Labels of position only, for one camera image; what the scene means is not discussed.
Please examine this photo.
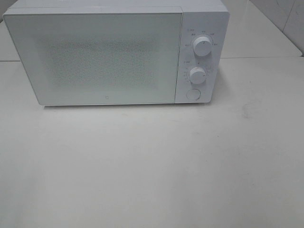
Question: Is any upper white power knob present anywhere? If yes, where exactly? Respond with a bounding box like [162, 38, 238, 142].
[192, 34, 213, 57]

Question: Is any round white door button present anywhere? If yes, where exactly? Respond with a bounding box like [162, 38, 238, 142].
[186, 89, 201, 101]

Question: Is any white timer knob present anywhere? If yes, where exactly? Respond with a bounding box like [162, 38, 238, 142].
[189, 67, 207, 85]

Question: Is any white microwave door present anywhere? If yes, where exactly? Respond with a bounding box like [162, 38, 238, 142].
[5, 13, 181, 105]

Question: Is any white microwave oven body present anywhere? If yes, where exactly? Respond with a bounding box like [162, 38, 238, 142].
[3, 6, 229, 105]

